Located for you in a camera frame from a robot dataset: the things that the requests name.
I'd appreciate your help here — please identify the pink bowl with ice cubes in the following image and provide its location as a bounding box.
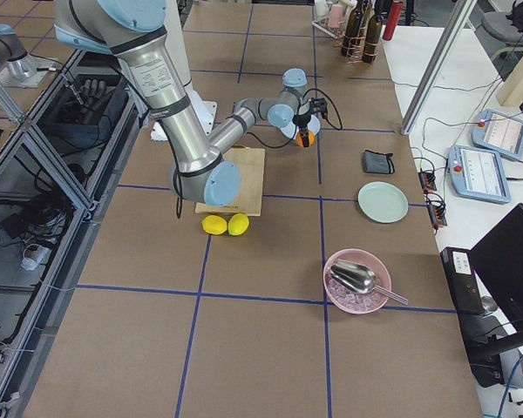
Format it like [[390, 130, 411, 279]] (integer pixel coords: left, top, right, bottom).
[[323, 248, 391, 314]]

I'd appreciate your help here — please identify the black box device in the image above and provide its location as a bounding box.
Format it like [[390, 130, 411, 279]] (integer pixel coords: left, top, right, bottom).
[[440, 246, 485, 315]]

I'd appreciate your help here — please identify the lower yellow lemon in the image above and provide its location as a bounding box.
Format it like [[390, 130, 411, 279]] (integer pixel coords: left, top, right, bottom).
[[201, 214, 228, 235]]

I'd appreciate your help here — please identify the light blue plate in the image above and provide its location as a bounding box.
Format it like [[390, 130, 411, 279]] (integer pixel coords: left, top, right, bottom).
[[280, 115, 321, 139]]

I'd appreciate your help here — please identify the dark green wine bottle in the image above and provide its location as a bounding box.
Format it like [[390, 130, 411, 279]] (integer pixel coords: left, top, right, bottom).
[[340, 1, 364, 57], [362, 0, 384, 64]]

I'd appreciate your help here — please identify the copper wire bottle rack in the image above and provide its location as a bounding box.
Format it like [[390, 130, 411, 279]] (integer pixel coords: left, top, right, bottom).
[[341, 1, 384, 64]]

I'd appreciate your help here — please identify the pink plastic cup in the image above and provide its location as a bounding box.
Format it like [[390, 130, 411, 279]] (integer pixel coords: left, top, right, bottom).
[[328, 3, 344, 29]]

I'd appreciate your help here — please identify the black computer monitor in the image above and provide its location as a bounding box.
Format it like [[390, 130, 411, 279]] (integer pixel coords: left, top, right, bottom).
[[470, 203, 523, 330]]

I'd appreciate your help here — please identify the pale green plate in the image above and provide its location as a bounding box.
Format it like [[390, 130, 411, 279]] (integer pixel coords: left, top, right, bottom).
[[357, 181, 409, 224]]

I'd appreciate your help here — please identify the orange mandarin fruit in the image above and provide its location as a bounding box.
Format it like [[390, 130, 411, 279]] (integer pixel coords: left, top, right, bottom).
[[295, 131, 316, 147]]

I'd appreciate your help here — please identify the yellow lemon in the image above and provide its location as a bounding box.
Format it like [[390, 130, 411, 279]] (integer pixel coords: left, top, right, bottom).
[[228, 213, 250, 236], [201, 214, 228, 235]]

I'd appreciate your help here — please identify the blue teach pendant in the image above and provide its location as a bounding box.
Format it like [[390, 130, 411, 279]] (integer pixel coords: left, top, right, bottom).
[[471, 109, 523, 161], [448, 145, 511, 204]]

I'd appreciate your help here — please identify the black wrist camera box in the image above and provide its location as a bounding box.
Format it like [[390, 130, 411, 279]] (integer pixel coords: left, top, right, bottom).
[[309, 98, 328, 120]]

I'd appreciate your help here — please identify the upper yellow lemon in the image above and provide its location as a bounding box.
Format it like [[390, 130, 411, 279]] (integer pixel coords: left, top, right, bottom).
[[228, 213, 250, 236]]

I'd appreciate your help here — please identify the far blue teach pendant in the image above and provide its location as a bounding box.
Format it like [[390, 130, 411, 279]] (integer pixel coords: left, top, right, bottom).
[[471, 109, 523, 161]]

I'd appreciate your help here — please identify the aluminium frame post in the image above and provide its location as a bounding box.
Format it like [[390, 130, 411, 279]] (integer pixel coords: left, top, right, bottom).
[[400, 0, 477, 135]]

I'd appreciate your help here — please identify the white wire cup rack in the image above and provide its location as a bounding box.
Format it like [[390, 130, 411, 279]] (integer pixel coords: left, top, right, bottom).
[[312, 0, 346, 39]]

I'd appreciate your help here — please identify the folded grey cloth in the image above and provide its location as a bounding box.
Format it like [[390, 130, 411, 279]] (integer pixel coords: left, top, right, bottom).
[[362, 150, 396, 174]]

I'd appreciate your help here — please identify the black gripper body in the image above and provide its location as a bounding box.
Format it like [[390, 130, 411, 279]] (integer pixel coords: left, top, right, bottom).
[[294, 112, 311, 131]]

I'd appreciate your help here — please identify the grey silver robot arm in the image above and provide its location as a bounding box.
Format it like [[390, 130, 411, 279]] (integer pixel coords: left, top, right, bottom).
[[0, 24, 48, 88], [54, 1, 314, 206]]

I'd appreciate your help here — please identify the bamboo cutting board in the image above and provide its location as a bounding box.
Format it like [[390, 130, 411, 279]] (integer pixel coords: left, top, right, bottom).
[[195, 146, 265, 216]]

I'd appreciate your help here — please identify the near blue teach pendant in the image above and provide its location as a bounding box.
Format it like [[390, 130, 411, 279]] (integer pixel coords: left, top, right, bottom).
[[448, 145, 511, 204]]

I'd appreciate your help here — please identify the red cylindrical bottle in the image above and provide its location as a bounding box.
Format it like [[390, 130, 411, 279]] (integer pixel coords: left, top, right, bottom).
[[382, 1, 404, 41]]

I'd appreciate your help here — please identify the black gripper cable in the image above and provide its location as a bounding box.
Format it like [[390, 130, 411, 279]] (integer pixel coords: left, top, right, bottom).
[[243, 88, 344, 150]]

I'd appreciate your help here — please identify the shiny metal scoop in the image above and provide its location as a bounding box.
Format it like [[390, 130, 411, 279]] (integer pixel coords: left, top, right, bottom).
[[330, 260, 408, 306]]

